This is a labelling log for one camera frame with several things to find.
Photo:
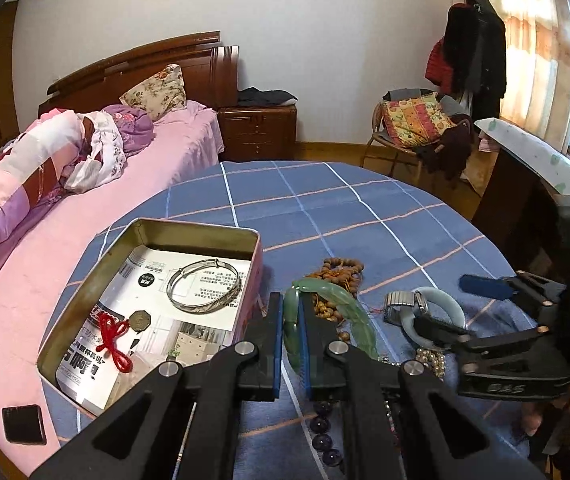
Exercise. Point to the dark wooden headboard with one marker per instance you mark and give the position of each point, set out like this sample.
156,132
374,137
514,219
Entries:
209,68

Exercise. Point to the wooden chair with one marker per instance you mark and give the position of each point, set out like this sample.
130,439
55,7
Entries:
447,156

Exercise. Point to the colourful patchwork cushion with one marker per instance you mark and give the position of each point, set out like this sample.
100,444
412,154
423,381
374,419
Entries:
415,122

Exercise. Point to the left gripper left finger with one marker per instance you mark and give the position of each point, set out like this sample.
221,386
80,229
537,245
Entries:
179,422

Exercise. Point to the desk with white cover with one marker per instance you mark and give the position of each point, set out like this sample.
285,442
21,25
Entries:
517,210

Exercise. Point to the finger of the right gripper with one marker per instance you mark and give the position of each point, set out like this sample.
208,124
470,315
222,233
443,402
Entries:
526,290
440,333

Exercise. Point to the dark wooden nightstand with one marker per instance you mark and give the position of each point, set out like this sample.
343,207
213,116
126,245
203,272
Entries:
258,133

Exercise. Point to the green jade bangle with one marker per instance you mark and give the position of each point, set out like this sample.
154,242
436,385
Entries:
361,328

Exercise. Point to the purple garment on bed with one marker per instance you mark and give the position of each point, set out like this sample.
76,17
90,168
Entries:
134,125

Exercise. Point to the octagonal bronze coin pendant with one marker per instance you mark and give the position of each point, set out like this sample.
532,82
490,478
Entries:
139,321

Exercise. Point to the black smartphone on bed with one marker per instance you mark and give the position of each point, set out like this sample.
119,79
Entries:
24,424

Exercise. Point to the printed paper sheet in tin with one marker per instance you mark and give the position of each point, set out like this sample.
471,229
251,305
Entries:
90,378

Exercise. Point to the dark clothes on nightstand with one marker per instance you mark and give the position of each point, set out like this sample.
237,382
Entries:
253,97

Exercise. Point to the coat rack with dark clothes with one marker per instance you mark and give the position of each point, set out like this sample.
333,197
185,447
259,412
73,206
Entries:
470,59

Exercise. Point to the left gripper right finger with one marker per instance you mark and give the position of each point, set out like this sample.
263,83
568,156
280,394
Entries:
399,421

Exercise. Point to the pale blue jade bangle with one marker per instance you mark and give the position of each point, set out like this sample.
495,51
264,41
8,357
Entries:
429,296

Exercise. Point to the pink bed sheet mattress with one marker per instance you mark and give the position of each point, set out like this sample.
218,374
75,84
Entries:
38,270

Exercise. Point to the pink purple striped quilt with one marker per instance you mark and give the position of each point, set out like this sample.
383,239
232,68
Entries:
66,151

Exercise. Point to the blue plaid tablecloth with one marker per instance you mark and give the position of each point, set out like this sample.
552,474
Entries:
309,216

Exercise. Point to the patterned yellow curtain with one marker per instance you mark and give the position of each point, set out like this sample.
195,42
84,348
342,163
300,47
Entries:
537,96

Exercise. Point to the floral pillow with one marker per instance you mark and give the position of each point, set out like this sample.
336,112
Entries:
158,94

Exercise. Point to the pink metal tin box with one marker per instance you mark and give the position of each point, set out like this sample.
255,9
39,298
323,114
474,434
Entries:
215,242

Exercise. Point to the silver metal wristwatch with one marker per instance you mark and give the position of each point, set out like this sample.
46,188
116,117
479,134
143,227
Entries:
403,302

